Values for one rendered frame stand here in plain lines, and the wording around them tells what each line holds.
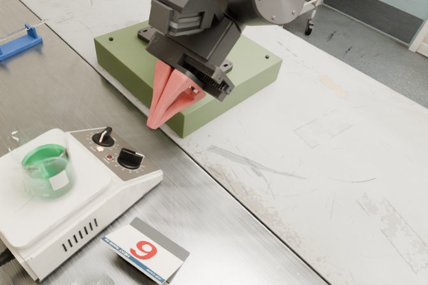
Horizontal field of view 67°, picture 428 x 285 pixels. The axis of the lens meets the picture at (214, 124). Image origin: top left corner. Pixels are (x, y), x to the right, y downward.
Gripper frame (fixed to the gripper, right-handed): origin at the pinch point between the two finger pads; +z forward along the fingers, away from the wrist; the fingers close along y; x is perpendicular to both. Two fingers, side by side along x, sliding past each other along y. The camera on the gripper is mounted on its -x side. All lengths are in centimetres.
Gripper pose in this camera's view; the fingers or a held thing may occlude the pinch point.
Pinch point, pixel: (154, 121)
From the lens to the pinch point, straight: 40.0
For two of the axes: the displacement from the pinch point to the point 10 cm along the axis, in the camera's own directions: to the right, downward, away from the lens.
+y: 7.7, 5.2, -3.6
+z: -5.6, 8.3, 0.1
